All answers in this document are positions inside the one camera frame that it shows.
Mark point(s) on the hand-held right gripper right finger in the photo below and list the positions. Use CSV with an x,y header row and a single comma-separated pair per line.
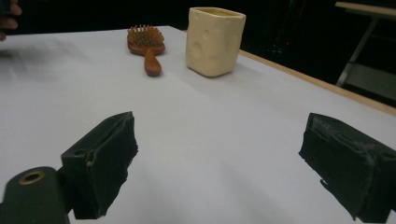
x,y
351,168

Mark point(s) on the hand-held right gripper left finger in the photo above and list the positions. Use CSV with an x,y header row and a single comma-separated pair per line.
x,y
99,161

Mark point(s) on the wooden paddle hairbrush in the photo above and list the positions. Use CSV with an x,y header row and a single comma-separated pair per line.
x,y
152,59

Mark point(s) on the cream square cup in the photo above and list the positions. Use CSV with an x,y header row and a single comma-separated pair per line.
x,y
213,43

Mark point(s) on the grey table frame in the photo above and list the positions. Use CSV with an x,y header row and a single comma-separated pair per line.
x,y
361,46

